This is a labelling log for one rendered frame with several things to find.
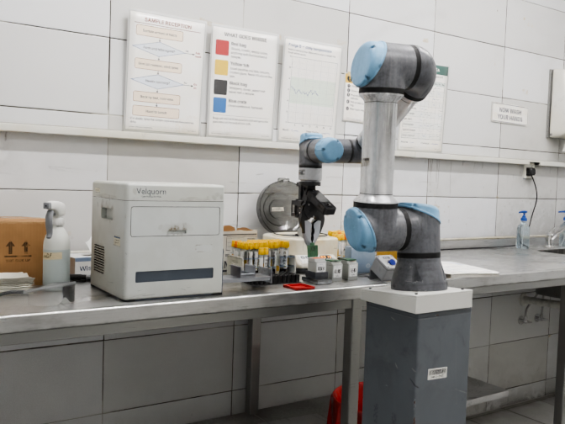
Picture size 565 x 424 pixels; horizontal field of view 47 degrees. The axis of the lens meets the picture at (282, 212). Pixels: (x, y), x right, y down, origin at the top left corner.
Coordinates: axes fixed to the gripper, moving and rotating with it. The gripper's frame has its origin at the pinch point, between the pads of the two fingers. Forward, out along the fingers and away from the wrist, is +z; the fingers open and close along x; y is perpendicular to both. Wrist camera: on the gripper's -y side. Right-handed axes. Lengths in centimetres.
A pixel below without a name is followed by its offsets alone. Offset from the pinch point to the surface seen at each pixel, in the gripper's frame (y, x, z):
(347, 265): -3.9, -11.9, 6.7
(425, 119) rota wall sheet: 56, -100, -51
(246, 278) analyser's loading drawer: -11.1, 29.1, 7.6
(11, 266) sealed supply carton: 19, 86, 6
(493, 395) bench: 21, -115, 73
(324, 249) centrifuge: 16.9, -17.1, 4.0
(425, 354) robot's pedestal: -52, -1, 23
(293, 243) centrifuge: 18.6, -5.3, 1.8
